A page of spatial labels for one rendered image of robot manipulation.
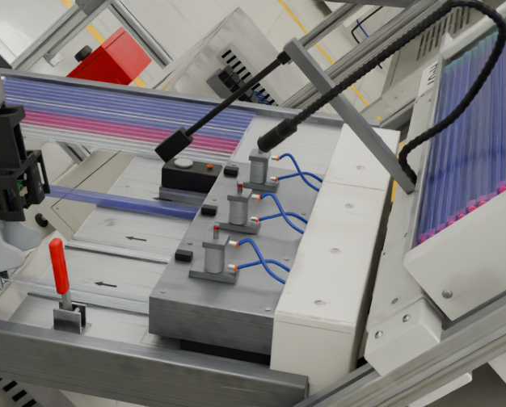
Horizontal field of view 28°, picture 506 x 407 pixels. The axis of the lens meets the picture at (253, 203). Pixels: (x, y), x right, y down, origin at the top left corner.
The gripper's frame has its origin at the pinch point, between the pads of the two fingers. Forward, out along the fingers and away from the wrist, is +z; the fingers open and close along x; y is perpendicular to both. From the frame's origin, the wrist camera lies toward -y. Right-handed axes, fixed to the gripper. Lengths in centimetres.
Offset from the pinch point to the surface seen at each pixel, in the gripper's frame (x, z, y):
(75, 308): -5.4, 0.7, 11.7
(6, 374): -10.0, 6.2, 4.5
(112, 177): 135, 50, -44
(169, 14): 302, 54, -79
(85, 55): 95, 5, -27
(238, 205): 9.9, -3.7, 26.6
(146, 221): 18.9, 3.1, 11.4
